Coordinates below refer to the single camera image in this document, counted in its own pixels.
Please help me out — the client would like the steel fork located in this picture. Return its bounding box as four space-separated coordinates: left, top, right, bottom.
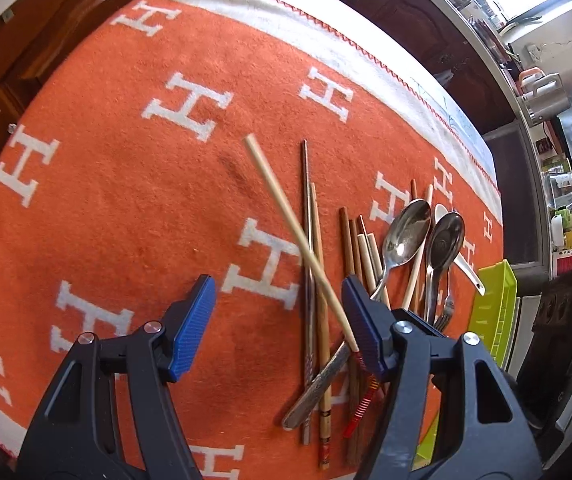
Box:
435 271 455 332

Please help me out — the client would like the orange H-pattern blanket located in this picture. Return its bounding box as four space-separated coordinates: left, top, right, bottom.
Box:
0 0 504 479

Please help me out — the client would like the large steel spoon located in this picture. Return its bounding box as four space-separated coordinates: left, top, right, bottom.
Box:
281 200 431 430

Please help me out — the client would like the pale chopstick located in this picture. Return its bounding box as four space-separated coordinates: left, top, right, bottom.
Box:
357 233 382 295

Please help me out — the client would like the light bamboo chopstick red end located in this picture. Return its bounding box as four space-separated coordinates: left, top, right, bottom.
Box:
243 133 365 368

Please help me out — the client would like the dark steel spoon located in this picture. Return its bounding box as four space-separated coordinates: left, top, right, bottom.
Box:
423 211 465 325

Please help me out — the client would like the dark metal chopstick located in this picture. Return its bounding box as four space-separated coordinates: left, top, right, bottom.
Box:
300 138 315 446

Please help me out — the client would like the white ceramic spoon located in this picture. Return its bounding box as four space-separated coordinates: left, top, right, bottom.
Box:
434 204 486 296

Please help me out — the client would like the green plastic utensil tray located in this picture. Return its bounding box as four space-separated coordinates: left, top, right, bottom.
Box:
414 260 517 466

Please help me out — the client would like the steel electric kettle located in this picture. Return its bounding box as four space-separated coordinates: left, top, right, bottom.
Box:
517 67 570 127

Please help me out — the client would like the brown wooden chopstick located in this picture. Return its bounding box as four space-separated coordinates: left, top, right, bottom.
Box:
349 218 368 466
339 207 361 467

